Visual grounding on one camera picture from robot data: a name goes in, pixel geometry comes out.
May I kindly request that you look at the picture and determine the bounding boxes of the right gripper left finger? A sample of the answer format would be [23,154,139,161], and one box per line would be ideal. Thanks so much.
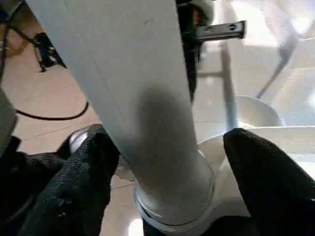
[19,132,122,236]

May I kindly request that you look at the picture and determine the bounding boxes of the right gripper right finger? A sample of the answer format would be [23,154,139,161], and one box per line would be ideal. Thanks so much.
[223,127,315,236]

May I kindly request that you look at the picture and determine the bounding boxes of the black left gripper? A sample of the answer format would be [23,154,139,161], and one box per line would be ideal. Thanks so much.
[176,0,247,103]

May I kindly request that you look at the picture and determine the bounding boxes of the white plastic table top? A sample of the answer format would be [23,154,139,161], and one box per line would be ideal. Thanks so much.
[118,0,315,234]

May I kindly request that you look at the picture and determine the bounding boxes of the white plastic table leg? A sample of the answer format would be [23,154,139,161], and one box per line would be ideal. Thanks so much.
[26,0,217,226]

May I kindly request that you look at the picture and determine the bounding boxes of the black work mat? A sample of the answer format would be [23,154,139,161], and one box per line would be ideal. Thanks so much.
[0,136,72,236]

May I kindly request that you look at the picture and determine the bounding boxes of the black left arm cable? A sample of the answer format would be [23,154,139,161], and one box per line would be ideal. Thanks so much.
[14,100,90,121]

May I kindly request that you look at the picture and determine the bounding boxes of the loose floor cables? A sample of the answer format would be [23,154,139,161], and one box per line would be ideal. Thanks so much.
[0,0,68,73]

